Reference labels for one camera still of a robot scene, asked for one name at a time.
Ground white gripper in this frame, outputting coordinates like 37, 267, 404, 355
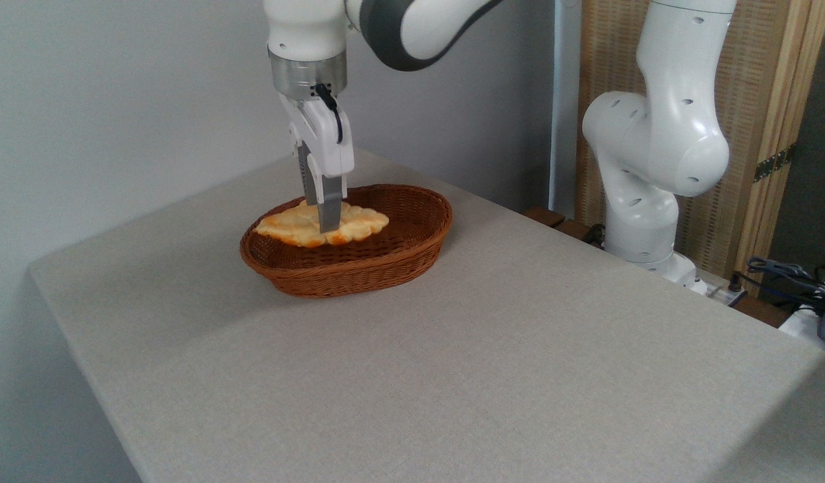
279, 93, 355, 234

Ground long leaf-shaped golden bread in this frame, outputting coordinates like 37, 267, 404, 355
254, 200, 391, 249

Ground brown woven wicker basket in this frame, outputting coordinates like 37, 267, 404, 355
239, 184, 453, 299

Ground brown wooden slat pieces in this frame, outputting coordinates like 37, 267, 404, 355
522, 207, 605, 246

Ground white vertical pole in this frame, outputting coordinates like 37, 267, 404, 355
548, 0, 582, 219

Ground white power strip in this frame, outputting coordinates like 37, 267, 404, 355
694, 278, 749, 309

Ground wooden bamboo folding screen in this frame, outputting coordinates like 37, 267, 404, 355
576, 0, 825, 296

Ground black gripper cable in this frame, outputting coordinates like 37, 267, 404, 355
315, 83, 345, 144

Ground bundle of dark cables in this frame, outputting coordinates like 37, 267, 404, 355
733, 256, 825, 316

